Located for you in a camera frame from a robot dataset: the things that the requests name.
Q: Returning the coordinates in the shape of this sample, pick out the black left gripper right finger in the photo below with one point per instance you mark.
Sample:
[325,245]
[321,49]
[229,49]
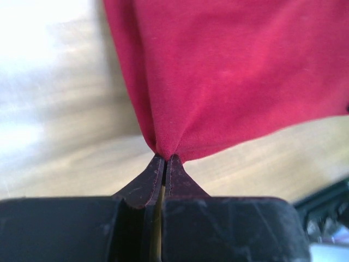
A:
[200,227]

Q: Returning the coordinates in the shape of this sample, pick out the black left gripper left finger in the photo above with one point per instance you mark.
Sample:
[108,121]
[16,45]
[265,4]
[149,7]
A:
[120,227]

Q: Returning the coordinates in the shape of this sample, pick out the dark red t-shirt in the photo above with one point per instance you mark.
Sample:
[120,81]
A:
[206,75]

